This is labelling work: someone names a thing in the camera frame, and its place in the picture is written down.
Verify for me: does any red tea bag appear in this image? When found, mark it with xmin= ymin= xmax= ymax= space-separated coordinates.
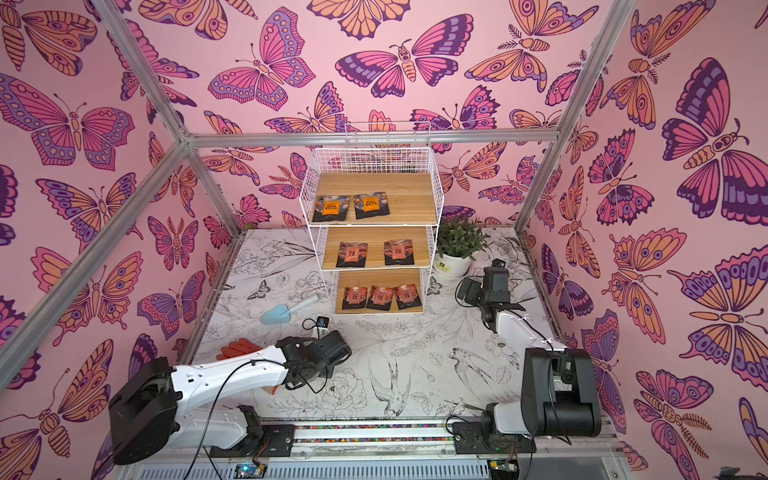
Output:
xmin=384 ymin=239 xmax=415 ymax=266
xmin=366 ymin=285 xmax=395 ymax=311
xmin=342 ymin=286 xmax=368 ymax=311
xmin=336 ymin=242 xmax=368 ymax=268
xmin=395 ymin=284 xmax=422 ymax=311

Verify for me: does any orange-label tea bag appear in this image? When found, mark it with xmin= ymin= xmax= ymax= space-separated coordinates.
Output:
xmin=353 ymin=192 xmax=390 ymax=220
xmin=312 ymin=195 xmax=350 ymax=223

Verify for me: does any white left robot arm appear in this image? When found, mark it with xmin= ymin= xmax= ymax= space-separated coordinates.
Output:
xmin=109 ymin=331 xmax=352 ymax=465

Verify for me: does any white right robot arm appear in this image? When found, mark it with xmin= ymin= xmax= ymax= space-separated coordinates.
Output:
xmin=454 ymin=259 xmax=603 ymax=453

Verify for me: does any potted green plant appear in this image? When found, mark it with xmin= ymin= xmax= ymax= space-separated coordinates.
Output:
xmin=433 ymin=218 xmax=487 ymax=279

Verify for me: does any red work glove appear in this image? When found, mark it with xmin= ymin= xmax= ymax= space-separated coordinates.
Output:
xmin=216 ymin=338 xmax=262 ymax=361

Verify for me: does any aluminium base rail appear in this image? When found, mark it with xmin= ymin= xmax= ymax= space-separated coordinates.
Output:
xmin=114 ymin=417 xmax=633 ymax=479

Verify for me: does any white wire three-tier shelf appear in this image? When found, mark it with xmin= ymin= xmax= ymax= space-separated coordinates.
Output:
xmin=300 ymin=147 xmax=444 ymax=314

